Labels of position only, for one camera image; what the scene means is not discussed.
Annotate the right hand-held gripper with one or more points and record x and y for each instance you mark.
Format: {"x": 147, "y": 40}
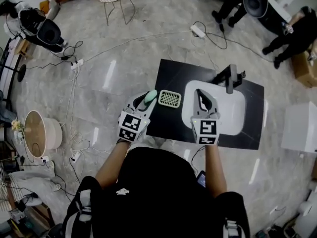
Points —
{"x": 206, "y": 130}

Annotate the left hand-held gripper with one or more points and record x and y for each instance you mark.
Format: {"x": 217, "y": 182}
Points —
{"x": 132, "y": 125}

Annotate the green soap bar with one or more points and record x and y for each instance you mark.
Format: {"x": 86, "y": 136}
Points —
{"x": 151, "y": 96}

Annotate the pale green soap dish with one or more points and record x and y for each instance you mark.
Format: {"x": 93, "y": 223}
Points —
{"x": 169, "y": 99}

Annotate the person's left forearm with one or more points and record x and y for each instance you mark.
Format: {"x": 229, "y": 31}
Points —
{"x": 111, "y": 165}

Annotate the person's right forearm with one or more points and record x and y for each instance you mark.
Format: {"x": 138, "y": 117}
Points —
{"x": 215, "y": 170}

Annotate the white sink basin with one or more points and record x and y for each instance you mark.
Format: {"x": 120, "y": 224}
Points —
{"x": 232, "y": 113}

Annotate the black faucet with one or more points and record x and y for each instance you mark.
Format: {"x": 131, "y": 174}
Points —
{"x": 230, "y": 79}

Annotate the white power strip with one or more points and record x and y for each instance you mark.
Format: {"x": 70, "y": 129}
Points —
{"x": 197, "y": 30}
{"x": 77, "y": 64}
{"x": 45, "y": 159}
{"x": 76, "y": 156}

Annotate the phone with lit screen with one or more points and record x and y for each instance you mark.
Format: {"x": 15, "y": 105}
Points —
{"x": 201, "y": 178}

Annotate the person's black shirt torso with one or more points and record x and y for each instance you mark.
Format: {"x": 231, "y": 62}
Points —
{"x": 161, "y": 195}

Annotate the white square cabinet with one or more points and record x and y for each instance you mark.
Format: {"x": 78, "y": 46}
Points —
{"x": 299, "y": 125}

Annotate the cardboard box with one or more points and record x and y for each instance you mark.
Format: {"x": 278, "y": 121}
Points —
{"x": 303, "y": 68}

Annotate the dark green bathtub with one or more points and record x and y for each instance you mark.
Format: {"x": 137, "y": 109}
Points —
{"x": 275, "y": 16}

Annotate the black shell backpack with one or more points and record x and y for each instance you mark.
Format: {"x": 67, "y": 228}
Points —
{"x": 49, "y": 32}
{"x": 255, "y": 0}

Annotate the flower bouquet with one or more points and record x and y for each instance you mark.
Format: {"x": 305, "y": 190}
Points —
{"x": 17, "y": 128}

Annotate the wooden stool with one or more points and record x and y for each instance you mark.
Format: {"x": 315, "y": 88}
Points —
{"x": 23, "y": 48}

